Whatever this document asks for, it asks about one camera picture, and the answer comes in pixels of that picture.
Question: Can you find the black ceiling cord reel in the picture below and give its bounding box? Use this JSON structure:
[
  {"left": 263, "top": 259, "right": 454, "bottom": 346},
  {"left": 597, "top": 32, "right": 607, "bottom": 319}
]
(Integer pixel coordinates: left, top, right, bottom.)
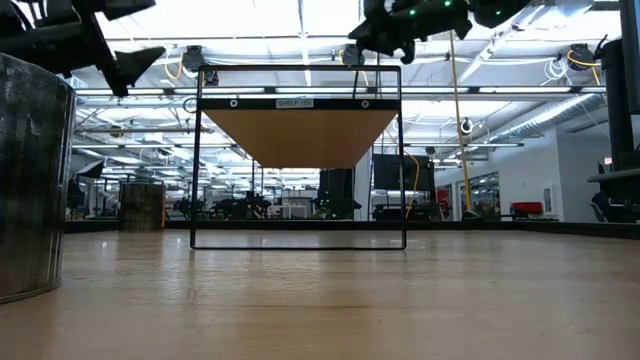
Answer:
[
  {"left": 341, "top": 43, "right": 365, "bottom": 67},
  {"left": 181, "top": 44, "right": 207, "bottom": 72},
  {"left": 566, "top": 43, "right": 597, "bottom": 72}
]

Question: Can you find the grey standing desk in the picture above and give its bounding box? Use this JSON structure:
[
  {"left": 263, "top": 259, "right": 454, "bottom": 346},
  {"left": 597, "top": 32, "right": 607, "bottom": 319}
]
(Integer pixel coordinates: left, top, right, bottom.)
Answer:
[{"left": 587, "top": 168, "right": 640, "bottom": 224}]

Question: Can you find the silver ventilation duct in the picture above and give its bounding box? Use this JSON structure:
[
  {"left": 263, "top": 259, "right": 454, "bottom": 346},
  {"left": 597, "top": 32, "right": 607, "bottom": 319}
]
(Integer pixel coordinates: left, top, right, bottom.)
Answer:
[{"left": 487, "top": 93, "right": 609, "bottom": 144}]

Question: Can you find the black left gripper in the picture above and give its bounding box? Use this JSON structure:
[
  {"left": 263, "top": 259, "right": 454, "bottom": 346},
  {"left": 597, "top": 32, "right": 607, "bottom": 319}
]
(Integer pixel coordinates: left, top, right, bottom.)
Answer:
[{"left": 0, "top": 0, "right": 167, "bottom": 99}]

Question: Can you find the yellow hanging power cord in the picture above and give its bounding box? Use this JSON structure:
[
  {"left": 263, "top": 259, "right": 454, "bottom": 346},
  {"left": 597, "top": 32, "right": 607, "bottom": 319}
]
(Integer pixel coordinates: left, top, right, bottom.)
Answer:
[{"left": 447, "top": 29, "right": 475, "bottom": 217}]

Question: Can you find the black frame shelf wooden top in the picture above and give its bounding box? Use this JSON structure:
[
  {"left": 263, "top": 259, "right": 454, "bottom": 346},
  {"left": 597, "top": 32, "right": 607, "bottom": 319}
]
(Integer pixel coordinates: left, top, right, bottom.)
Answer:
[{"left": 189, "top": 64, "right": 407, "bottom": 251}]

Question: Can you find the grey metal cylinder container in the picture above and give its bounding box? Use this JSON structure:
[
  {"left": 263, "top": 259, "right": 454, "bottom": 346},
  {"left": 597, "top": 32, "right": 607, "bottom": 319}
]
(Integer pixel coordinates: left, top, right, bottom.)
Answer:
[{"left": 0, "top": 52, "right": 77, "bottom": 305}]

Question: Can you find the black wall screen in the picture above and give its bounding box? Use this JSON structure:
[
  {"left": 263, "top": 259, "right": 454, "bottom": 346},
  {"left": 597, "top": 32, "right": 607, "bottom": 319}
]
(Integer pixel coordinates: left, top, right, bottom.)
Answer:
[{"left": 372, "top": 153, "right": 436, "bottom": 192}]

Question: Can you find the black standing panel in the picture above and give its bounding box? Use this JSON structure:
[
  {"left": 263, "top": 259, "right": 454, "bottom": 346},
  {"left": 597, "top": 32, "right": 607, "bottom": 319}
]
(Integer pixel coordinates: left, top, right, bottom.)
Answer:
[{"left": 318, "top": 168, "right": 356, "bottom": 211}]

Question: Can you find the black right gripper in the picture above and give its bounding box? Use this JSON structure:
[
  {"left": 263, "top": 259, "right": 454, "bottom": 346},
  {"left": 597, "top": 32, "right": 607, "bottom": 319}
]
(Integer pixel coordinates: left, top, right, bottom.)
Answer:
[{"left": 348, "top": 0, "right": 441, "bottom": 65}]

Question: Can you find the black aluminium rig frame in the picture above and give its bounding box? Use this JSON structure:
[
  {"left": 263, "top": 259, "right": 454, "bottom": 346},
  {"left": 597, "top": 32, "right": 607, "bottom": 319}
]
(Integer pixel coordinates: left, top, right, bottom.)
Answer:
[{"left": 63, "top": 218, "right": 640, "bottom": 240}]

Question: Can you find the red bin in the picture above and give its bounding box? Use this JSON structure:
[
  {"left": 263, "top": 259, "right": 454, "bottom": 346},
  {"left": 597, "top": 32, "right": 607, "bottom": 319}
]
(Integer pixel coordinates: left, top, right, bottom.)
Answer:
[{"left": 510, "top": 201, "right": 544, "bottom": 217}]

